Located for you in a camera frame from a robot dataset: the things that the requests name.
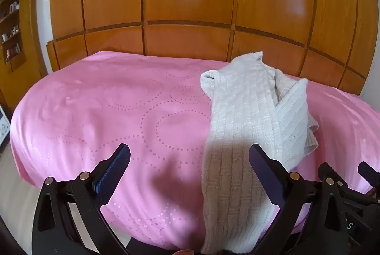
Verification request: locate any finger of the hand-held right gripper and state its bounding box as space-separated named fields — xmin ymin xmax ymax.
xmin=357 ymin=161 xmax=380 ymax=183
xmin=318 ymin=163 xmax=380 ymax=206

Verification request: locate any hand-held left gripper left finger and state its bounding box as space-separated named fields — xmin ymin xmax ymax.
xmin=32 ymin=143 xmax=131 ymax=255

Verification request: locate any white appliance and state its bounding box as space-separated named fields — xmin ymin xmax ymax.
xmin=0 ymin=108 xmax=11 ymax=152

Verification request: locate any wall shelf with bottles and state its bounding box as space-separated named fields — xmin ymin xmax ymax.
xmin=0 ymin=0 xmax=23 ymax=62

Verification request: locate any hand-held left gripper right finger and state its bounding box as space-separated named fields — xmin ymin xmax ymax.
xmin=249 ymin=143 xmax=348 ymax=255

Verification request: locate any wooden panelled wardrobe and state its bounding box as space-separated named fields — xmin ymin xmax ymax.
xmin=46 ymin=0 xmax=373 ymax=95

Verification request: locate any white knitted sweater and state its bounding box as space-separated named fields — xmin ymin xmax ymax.
xmin=200 ymin=51 xmax=319 ymax=254

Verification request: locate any pink dotted blanket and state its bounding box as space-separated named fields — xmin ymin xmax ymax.
xmin=9 ymin=50 xmax=380 ymax=252

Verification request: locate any wooden shelf cabinet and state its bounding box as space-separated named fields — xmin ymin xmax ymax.
xmin=0 ymin=0 xmax=48 ymax=113

